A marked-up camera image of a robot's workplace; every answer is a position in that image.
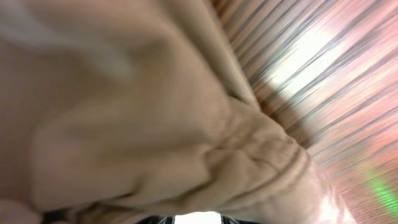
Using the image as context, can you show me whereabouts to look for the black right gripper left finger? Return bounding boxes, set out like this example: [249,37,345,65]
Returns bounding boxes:
[137,216,175,224]

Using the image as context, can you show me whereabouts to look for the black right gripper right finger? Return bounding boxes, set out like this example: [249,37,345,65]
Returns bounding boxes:
[221,215,257,224]

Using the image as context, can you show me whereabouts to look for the beige khaki shorts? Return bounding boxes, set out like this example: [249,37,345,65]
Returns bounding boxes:
[1,0,354,223]

